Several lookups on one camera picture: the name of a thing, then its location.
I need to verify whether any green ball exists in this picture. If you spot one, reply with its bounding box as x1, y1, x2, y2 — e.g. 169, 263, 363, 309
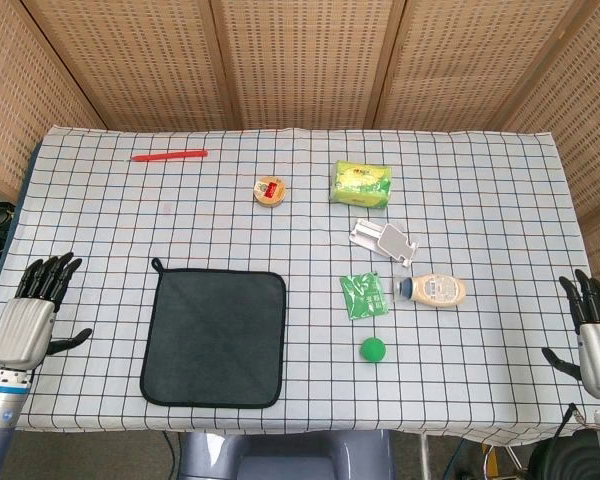
360, 336, 387, 364

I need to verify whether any checkered tablecloth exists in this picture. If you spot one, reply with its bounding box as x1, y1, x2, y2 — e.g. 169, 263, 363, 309
0, 125, 600, 447

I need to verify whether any dark green cleaning cloth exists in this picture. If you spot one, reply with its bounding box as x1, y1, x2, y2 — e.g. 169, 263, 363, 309
139, 257, 288, 410

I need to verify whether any white phone stand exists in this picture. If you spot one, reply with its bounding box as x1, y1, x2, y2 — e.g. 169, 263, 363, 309
348, 218, 419, 267

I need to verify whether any round wooden tin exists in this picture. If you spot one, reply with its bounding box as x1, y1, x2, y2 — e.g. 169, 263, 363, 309
253, 176, 288, 210

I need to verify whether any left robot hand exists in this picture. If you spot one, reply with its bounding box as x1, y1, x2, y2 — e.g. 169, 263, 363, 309
0, 252, 94, 372

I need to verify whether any black round object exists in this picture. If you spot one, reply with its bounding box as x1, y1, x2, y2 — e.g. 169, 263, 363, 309
527, 428, 600, 480

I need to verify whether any green tissue pack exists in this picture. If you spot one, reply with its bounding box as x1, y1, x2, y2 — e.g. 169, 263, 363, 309
328, 159, 394, 211

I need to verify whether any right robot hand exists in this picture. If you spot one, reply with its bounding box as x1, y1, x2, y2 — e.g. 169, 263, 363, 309
541, 269, 600, 402

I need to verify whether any red pen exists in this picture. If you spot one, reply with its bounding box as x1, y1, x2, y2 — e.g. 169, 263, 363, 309
131, 149, 209, 163

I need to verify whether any woven folding screen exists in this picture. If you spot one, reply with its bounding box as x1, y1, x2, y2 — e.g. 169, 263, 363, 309
0, 0, 600, 291

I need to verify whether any beige squeeze bottle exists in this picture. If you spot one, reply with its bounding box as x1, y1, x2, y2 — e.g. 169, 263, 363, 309
392, 272, 468, 310

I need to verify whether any green sachet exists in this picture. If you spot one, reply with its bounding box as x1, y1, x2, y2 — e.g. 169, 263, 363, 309
339, 271, 390, 321

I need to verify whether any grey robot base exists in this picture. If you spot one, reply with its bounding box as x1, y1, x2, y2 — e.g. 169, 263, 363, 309
178, 428, 396, 480

